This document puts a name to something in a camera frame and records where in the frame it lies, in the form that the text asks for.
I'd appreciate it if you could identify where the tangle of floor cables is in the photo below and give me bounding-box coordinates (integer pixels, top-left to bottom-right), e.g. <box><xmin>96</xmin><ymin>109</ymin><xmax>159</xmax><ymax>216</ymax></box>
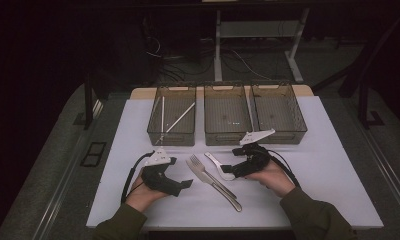
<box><xmin>143</xmin><ymin>18</ymin><xmax>276</xmax><ymax>83</ymax></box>

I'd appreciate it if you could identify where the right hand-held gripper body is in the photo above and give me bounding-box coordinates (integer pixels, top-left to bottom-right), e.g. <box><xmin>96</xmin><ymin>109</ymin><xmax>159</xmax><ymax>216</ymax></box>
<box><xmin>232</xmin><ymin>128</ymin><xmax>276</xmax><ymax>178</ymax></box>

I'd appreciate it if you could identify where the white tablecloth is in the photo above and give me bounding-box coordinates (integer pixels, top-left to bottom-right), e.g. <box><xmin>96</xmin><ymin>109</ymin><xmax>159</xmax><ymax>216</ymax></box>
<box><xmin>85</xmin><ymin>95</ymin><xmax>385</xmax><ymax>231</ymax></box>

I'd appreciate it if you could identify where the person's right hand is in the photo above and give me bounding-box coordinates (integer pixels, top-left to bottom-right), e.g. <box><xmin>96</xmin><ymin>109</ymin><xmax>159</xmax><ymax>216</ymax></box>
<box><xmin>244</xmin><ymin>159</ymin><xmax>296</xmax><ymax>199</ymax></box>

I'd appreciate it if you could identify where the silver metal fork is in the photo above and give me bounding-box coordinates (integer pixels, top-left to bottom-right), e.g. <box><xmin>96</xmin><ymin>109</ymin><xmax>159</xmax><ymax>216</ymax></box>
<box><xmin>189</xmin><ymin>153</ymin><xmax>239</xmax><ymax>200</ymax></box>

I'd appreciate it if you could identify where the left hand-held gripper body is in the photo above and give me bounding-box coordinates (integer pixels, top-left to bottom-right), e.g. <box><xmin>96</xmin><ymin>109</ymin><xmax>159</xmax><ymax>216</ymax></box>
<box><xmin>140</xmin><ymin>147</ymin><xmax>183</xmax><ymax>198</ymax></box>

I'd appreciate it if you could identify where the smoky transparent plastic bin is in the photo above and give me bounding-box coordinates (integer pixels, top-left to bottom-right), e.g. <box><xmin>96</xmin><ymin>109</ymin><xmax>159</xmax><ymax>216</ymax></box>
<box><xmin>146</xmin><ymin>85</ymin><xmax>197</xmax><ymax>147</ymax></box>
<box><xmin>203</xmin><ymin>83</ymin><xmax>254</xmax><ymax>147</ymax></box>
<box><xmin>249</xmin><ymin>83</ymin><xmax>308</xmax><ymax>146</ymax></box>

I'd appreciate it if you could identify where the silver metal knife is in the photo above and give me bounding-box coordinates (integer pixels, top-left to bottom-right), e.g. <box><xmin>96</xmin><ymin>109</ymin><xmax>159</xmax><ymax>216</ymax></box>
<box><xmin>185</xmin><ymin>159</ymin><xmax>243</xmax><ymax>213</ymax></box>

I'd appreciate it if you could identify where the white metal desk frame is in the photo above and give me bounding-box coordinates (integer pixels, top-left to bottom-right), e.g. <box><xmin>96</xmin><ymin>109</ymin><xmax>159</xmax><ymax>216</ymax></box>
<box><xmin>213</xmin><ymin>7</ymin><xmax>311</xmax><ymax>85</ymax></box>

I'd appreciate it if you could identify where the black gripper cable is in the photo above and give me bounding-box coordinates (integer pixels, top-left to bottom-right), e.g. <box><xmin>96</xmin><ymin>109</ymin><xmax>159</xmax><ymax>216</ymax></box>
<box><xmin>120</xmin><ymin>150</ymin><xmax>155</xmax><ymax>205</ymax></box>
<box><xmin>266</xmin><ymin>148</ymin><xmax>303</xmax><ymax>190</ymax></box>

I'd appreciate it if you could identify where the black metal stand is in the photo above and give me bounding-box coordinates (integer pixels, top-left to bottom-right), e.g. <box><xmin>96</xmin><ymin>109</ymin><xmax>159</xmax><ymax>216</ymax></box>
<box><xmin>72</xmin><ymin>72</ymin><xmax>105</xmax><ymax>131</ymax></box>
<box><xmin>311</xmin><ymin>9</ymin><xmax>400</xmax><ymax>132</ymax></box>

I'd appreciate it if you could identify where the person's left hand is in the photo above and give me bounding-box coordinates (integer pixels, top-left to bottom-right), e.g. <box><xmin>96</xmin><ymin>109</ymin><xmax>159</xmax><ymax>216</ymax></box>
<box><xmin>125</xmin><ymin>169</ymin><xmax>169</xmax><ymax>214</ymax></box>

